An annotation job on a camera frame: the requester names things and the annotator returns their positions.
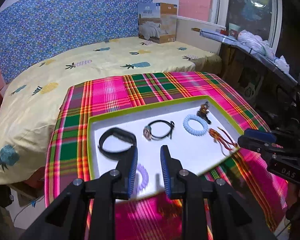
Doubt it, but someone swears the black cord pendant bracelet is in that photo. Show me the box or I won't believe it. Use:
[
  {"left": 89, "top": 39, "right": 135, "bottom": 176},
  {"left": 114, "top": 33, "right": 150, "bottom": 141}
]
[{"left": 143, "top": 119, "right": 176, "bottom": 141}]

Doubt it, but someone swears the purple spiral hair tie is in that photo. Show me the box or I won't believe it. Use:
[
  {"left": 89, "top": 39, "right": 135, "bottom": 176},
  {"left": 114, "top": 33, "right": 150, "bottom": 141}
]
[{"left": 132, "top": 163, "right": 150, "bottom": 197}]

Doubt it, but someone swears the green shallow cardboard tray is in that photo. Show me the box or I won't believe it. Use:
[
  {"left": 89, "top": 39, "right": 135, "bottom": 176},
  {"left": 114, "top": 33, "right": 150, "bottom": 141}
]
[{"left": 87, "top": 96, "right": 243, "bottom": 199}]

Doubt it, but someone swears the white spiral hair tie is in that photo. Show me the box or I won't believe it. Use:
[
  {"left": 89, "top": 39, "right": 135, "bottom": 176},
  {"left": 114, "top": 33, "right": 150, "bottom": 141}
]
[{"left": 182, "top": 114, "right": 209, "bottom": 137}]

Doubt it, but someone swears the black fitness band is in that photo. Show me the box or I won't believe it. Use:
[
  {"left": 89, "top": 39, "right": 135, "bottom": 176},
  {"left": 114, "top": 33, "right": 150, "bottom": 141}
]
[{"left": 98, "top": 127, "right": 137, "bottom": 160}]

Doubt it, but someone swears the blue floral headboard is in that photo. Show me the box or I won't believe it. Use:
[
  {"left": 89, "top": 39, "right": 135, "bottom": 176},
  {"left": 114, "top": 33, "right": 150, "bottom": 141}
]
[{"left": 0, "top": 0, "right": 153, "bottom": 82}]

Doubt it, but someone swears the window frame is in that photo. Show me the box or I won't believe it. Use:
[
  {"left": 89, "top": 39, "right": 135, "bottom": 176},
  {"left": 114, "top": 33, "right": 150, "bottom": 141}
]
[{"left": 209, "top": 0, "right": 282, "bottom": 51}]

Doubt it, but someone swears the red knot tassel charm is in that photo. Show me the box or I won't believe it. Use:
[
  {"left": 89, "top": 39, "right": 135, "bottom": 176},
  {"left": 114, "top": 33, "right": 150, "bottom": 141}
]
[{"left": 209, "top": 127, "right": 239, "bottom": 156}]

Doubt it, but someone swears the yellow pineapple bed sheet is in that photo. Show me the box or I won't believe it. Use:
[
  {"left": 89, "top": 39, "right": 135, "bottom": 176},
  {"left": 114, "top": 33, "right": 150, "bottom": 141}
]
[{"left": 0, "top": 37, "right": 222, "bottom": 185}]

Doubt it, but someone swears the pink plaid tablecloth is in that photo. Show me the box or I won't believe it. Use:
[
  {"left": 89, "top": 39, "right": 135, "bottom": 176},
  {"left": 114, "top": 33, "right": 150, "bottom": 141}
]
[{"left": 45, "top": 72, "right": 288, "bottom": 239}]

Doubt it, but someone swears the white crumpled cloth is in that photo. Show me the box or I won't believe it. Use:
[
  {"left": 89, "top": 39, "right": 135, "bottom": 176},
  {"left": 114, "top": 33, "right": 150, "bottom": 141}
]
[{"left": 237, "top": 30, "right": 289, "bottom": 74}]

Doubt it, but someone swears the bedding set cardboard box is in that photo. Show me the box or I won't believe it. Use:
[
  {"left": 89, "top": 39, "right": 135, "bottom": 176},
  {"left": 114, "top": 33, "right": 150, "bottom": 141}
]
[{"left": 138, "top": 2, "right": 178, "bottom": 44}]

